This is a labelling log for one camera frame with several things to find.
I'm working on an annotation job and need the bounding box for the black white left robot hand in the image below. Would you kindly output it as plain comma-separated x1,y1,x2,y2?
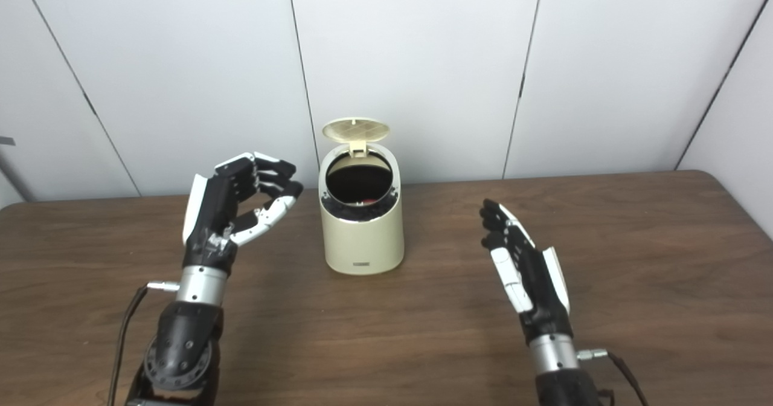
182,151,304,276

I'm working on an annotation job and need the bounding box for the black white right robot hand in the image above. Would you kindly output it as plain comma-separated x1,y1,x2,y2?
479,198,574,346

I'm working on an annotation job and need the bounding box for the cream-colored desktop bin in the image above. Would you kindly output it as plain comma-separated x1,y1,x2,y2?
318,117,405,276

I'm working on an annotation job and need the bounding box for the round cream bin lid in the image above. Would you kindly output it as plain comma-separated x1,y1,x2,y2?
321,117,391,156

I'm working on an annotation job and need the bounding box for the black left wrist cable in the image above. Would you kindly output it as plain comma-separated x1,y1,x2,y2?
107,280,181,406

